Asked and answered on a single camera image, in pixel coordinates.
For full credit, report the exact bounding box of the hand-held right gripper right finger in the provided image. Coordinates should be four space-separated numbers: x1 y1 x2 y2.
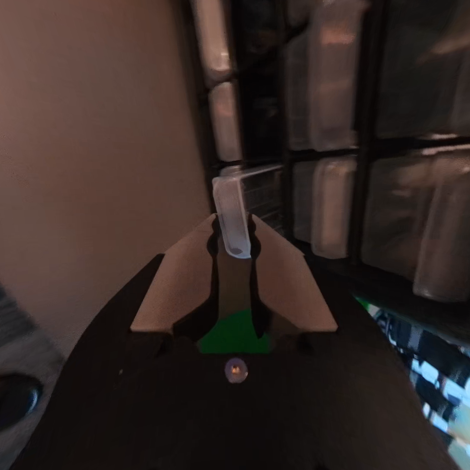
250 215 338 344

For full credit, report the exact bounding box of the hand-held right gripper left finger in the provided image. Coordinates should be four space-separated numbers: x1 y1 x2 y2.
130 215 221 340

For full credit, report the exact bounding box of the green plastic bin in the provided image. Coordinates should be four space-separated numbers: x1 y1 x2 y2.
200 308 273 355

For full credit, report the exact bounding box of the clear plastic drawer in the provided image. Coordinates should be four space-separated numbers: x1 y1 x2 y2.
212 164 286 260

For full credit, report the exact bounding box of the black drawer cabinet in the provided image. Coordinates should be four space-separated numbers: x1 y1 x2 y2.
182 0 470 347

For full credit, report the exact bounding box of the grid of clear drawers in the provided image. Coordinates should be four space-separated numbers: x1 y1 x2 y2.
191 0 470 302

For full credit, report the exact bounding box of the dark rounded object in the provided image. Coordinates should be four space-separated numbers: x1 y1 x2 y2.
0 373 43 431

